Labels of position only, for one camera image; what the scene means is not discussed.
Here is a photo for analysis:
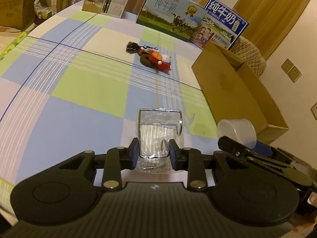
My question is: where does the red and white toy figure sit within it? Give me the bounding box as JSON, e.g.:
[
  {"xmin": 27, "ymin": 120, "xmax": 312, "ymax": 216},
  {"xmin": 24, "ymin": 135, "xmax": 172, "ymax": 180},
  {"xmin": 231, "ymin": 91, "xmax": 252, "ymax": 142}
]
[{"xmin": 149, "ymin": 51, "xmax": 172, "ymax": 71}]

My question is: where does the blue milk carton box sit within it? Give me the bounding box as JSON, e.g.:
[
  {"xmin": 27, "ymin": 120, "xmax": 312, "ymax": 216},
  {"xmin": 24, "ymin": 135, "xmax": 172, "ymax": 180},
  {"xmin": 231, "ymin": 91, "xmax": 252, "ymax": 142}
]
[{"xmin": 191, "ymin": 0, "xmax": 249, "ymax": 50}]

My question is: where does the checkered tablecloth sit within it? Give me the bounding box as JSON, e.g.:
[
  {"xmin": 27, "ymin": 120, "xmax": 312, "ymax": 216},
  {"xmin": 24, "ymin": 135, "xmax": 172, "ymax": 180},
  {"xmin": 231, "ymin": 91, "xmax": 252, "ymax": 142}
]
[{"xmin": 0, "ymin": 0, "xmax": 223, "ymax": 204}]

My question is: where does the metal hook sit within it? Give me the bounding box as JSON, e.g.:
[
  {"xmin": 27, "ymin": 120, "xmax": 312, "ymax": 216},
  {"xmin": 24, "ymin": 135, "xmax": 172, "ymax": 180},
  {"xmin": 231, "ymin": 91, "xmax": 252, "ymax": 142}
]
[{"xmin": 135, "ymin": 108, "xmax": 196, "ymax": 174}]

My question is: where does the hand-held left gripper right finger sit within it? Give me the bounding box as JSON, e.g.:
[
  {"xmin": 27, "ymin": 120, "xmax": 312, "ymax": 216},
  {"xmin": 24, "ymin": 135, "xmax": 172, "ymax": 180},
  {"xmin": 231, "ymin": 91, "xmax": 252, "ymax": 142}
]
[{"xmin": 169, "ymin": 140, "xmax": 250, "ymax": 191}]

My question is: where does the green tissue pack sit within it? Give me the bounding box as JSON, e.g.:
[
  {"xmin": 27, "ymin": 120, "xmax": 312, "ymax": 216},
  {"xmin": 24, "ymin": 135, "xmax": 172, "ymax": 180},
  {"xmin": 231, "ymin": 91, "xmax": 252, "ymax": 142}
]
[
  {"xmin": 0, "ymin": 42, "xmax": 15, "ymax": 60},
  {"xmin": 12, "ymin": 31, "xmax": 30, "ymax": 45}
]

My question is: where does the brown bead bracelet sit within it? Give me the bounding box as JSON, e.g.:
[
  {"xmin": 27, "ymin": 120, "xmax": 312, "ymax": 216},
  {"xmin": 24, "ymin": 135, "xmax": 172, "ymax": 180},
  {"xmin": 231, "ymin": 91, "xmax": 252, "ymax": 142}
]
[{"xmin": 140, "ymin": 54, "xmax": 156, "ymax": 68}]

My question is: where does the quilted chair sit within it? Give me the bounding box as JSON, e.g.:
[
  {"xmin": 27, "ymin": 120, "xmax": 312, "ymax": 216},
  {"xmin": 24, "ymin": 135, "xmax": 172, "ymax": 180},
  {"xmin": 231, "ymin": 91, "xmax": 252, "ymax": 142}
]
[{"xmin": 231, "ymin": 36, "xmax": 267, "ymax": 78}]

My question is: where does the black cable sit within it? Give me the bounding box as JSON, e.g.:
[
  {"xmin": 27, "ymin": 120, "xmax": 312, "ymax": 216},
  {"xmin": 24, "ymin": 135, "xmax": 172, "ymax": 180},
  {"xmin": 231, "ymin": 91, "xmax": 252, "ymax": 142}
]
[{"xmin": 126, "ymin": 42, "xmax": 139, "ymax": 54}]

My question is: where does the white plastic cup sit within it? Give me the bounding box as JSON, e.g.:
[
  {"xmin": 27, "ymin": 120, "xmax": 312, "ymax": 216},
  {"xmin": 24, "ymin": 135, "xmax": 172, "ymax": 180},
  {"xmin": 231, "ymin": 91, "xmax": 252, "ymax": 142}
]
[{"xmin": 217, "ymin": 118, "xmax": 258, "ymax": 150}]

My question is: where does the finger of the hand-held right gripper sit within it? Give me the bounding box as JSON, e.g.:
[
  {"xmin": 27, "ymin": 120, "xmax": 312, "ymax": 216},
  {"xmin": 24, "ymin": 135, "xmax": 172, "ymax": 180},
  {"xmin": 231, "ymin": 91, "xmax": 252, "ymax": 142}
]
[
  {"xmin": 218, "ymin": 136, "xmax": 298, "ymax": 171},
  {"xmin": 253, "ymin": 141, "xmax": 293, "ymax": 165}
]

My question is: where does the clear plastic bag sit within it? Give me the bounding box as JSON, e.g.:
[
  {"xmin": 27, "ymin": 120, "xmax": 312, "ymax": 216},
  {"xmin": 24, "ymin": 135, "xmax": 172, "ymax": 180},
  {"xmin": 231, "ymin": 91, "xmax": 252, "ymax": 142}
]
[{"xmin": 33, "ymin": 0, "xmax": 53, "ymax": 20}]

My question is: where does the brown cardboard box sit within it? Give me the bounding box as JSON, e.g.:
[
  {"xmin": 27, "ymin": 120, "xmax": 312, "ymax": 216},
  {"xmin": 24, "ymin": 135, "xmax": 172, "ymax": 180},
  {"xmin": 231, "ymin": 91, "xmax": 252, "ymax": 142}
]
[{"xmin": 192, "ymin": 41, "xmax": 290, "ymax": 145}]

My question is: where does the wooden door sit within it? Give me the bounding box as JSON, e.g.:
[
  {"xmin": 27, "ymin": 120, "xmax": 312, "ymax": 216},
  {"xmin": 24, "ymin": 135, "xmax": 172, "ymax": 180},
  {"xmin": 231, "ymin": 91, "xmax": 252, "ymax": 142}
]
[{"xmin": 233, "ymin": 0, "xmax": 316, "ymax": 60}]

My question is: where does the large open cardboard box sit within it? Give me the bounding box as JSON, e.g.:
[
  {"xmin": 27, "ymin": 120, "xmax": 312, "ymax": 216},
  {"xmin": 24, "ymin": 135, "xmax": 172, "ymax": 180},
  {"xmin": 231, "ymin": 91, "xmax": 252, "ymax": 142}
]
[{"xmin": 0, "ymin": 0, "xmax": 42, "ymax": 30}]

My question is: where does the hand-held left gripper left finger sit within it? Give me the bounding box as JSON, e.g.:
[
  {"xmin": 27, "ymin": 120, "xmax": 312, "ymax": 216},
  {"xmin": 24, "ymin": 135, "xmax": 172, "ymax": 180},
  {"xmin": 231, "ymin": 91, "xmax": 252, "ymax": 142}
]
[{"xmin": 59, "ymin": 138, "xmax": 139, "ymax": 192}]

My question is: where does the green milk carton box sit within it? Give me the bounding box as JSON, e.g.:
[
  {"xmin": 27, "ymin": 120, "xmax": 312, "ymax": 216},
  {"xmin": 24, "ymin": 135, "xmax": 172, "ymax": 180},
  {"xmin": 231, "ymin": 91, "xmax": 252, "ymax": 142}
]
[{"xmin": 136, "ymin": 0, "xmax": 207, "ymax": 42}]

